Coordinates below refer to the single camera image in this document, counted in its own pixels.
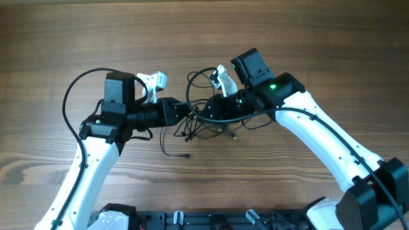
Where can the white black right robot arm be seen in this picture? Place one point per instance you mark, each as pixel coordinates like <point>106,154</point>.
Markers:
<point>375,192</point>

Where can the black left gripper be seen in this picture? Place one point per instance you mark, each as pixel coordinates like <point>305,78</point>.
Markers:
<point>169,117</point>

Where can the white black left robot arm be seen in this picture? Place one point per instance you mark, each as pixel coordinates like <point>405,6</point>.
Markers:
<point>130,103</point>

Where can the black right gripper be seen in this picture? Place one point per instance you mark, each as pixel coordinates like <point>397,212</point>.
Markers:
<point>219,108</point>

